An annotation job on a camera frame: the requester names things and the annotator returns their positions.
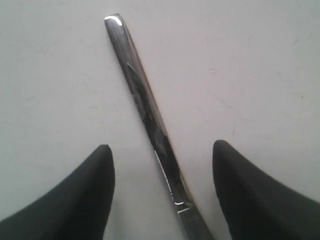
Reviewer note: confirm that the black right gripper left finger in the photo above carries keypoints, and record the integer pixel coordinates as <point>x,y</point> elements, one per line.
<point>78,208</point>

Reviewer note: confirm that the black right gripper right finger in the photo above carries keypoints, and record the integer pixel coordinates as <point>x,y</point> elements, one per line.
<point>255,205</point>

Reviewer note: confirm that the steel table knife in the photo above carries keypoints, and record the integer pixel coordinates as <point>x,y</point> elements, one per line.
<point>188,214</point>

